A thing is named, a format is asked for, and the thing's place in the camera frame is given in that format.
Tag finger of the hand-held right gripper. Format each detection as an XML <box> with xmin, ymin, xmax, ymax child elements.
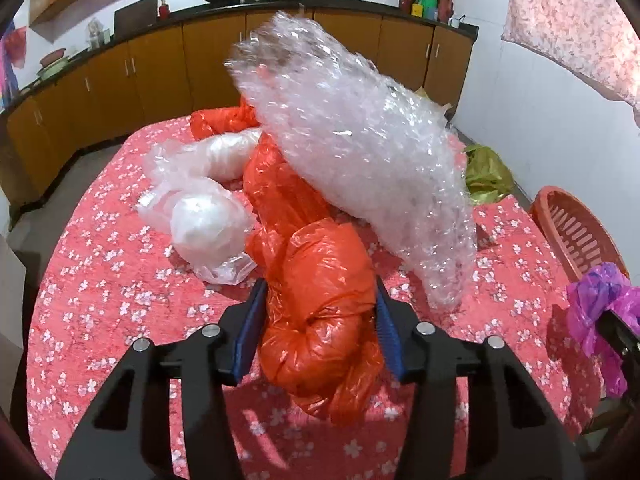
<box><xmin>594</xmin><ymin>310</ymin><xmax>640</xmax><ymax>376</ymax></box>

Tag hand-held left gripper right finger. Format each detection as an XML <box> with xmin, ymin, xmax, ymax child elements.
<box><xmin>375</xmin><ymin>277</ymin><xmax>586</xmax><ymax>480</ymax></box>

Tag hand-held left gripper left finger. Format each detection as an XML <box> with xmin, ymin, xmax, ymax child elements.
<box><xmin>55</xmin><ymin>277</ymin><xmax>268</xmax><ymax>480</ymax></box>

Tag purple plastic bag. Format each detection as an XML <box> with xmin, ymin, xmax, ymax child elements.
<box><xmin>566</xmin><ymin>262</ymin><xmax>640</xmax><ymax>398</ymax></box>

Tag large orange plastic bag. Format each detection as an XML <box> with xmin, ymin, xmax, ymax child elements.
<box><xmin>244</xmin><ymin>132</ymin><xmax>387</xmax><ymax>427</ymax></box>

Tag red plastic basket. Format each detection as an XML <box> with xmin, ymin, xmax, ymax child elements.
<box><xmin>530</xmin><ymin>186</ymin><xmax>631</xmax><ymax>286</ymax></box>

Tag clear plastic bag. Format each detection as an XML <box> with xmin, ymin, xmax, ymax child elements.
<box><xmin>142</xmin><ymin>127</ymin><xmax>263</xmax><ymax>186</ymax></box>
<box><xmin>136</xmin><ymin>177</ymin><xmax>258</xmax><ymax>286</ymax></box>

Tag yellow-green plastic bag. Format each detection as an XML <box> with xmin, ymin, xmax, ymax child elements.
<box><xmin>462</xmin><ymin>144</ymin><xmax>516</xmax><ymax>206</ymax></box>

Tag red floral tablecloth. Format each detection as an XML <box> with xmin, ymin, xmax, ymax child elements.
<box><xmin>27</xmin><ymin>120</ymin><xmax>606</xmax><ymax>480</ymax></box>

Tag clear bubble wrap sheet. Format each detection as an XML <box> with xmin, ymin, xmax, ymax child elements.
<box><xmin>223</xmin><ymin>10</ymin><xmax>478</xmax><ymax>311</ymax></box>

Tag small orange plastic bag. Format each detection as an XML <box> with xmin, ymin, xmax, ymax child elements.
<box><xmin>189</xmin><ymin>97</ymin><xmax>261</xmax><ymax>142</ymax></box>

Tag wooden kitchen base cabinets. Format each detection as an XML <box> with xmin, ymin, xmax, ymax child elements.
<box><xmin>0</xmin><ymin>7</ymin><xmax>478</xmax><ymax>206</ymax></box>

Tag pink floral curtain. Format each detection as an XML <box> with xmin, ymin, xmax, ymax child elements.
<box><xmin>501</xmin><ymin>0</ymin><xmax>640</xmax><ymax>128</ymax></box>

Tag clear glass jar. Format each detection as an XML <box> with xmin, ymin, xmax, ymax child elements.
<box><xmin>87</xmin><ymin>20</ymin><xmax>113</xmax><ymax>51</ymax></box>

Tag black kitchen countertop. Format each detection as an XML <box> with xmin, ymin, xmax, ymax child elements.
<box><xmin>0</xmin><ymin>0</ymin><xmax>479</xmax><ymax>116</ymax></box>

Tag dark brown cutting board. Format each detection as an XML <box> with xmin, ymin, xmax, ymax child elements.
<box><xmin>114</xmin><ymin>0</ymin><xmax>159</xmax><ymax>41</ymax></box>

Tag pink basin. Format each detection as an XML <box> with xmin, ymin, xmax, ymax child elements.
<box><xmin>37</xmin><ymin>47</ymin><xmax>68</xmax><ymax>81</ymax></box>

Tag red hanging plastic bag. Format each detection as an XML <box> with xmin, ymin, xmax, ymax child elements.
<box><xmin>0</xmin><ymin>25</ymin><xmax>28</xmax><ymax>111</ymax></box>

